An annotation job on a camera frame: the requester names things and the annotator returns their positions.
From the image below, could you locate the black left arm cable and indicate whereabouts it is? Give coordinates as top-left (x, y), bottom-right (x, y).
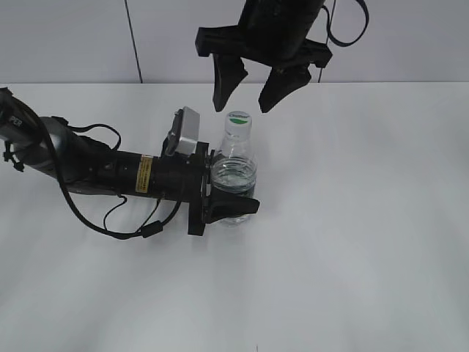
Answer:
top-left (0, 87), bottom-right (182, 241)

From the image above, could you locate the clear green-label water bottle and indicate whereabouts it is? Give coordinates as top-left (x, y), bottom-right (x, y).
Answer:
top-left (210, 124), bottom-right (258, 228)

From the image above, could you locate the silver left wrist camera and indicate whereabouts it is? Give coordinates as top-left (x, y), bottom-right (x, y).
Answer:
top-left (164, 106), bottom-right (200, 156)

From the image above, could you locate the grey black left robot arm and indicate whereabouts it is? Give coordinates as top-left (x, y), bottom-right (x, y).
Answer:
top-left (1, 87), bottom-right (260, 240)

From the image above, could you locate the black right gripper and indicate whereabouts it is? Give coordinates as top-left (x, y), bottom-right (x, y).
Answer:
top-left (195, 0), bottom-right (332, 113)

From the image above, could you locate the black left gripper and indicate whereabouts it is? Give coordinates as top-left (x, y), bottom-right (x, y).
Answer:
top-left (149, 141), bottom-right (260, 235)

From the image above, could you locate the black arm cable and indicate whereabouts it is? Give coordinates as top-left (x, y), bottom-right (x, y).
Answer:
top-left (0, 87), bottom-right (182, 241)
top-left (318, 0), bottom-right (371, 84)

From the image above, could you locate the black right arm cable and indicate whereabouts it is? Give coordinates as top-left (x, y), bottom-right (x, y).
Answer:
top-left (318, 0), bottom-right (371, 84)

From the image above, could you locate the white green bottle cap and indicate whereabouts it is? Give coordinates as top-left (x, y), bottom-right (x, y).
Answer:
top-left (224, 111), bottom-right (252, 139)

